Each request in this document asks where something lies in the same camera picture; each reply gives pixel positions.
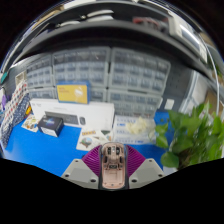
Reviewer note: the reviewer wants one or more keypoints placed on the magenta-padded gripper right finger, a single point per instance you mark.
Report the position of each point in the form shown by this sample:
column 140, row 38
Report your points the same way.
column 146, row 171

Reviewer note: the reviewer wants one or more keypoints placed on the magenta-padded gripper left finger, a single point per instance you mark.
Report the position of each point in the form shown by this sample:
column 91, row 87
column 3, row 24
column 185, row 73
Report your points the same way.
column 80, row 171

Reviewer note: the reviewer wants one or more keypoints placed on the pink transparent computer mouse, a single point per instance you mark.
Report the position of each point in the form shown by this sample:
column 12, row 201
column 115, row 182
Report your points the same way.
column 113, row 166

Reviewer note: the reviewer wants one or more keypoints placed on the white blue glove box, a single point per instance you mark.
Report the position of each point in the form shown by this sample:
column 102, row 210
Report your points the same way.
column 121, row 135

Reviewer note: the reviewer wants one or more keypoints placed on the cream disposable gloves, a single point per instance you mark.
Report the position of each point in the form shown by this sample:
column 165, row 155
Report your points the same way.
column 140, row 126

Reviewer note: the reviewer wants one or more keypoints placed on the small dark blue box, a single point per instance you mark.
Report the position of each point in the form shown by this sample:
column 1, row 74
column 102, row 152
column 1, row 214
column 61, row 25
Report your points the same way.
column 50, row 126

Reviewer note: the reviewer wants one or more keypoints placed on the green leafy plant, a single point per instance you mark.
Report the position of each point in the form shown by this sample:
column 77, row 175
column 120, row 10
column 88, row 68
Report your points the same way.
column 190, row 133

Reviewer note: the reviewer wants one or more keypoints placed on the long white keyboard box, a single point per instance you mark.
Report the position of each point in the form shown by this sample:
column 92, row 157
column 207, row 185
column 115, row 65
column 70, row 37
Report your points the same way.
column 98, row 113

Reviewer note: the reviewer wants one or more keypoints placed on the yellow and blue box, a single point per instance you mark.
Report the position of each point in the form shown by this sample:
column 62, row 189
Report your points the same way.
column 72, row 93

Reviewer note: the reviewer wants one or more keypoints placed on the small yellow object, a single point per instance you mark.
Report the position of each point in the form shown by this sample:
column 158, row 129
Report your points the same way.
column 28, row 110

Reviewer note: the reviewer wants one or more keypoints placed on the navy polka dot cloth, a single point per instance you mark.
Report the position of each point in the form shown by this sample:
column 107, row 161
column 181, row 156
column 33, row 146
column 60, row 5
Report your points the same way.
column 10, row 131

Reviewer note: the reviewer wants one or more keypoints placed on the red blue checkered cloth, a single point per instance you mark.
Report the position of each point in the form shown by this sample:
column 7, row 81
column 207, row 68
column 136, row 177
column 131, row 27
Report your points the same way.
column 15, row 100

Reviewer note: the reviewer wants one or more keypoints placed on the dark shelf unit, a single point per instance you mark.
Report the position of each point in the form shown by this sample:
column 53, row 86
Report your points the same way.
column 106, row 26

